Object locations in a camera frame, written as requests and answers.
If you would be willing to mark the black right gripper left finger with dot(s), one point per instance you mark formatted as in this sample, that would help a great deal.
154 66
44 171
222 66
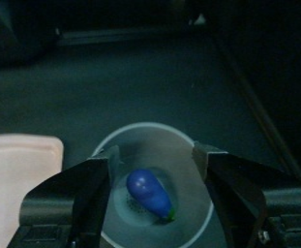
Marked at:
65 197

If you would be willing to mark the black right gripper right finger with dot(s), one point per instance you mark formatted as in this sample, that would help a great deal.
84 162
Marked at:
242 190

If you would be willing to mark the purple toy eggplant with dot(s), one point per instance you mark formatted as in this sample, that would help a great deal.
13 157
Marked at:
149 193

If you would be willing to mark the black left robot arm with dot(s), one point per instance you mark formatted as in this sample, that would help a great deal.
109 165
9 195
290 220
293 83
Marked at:
14 29

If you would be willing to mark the grey bowl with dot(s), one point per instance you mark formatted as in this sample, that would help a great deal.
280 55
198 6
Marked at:
156 151

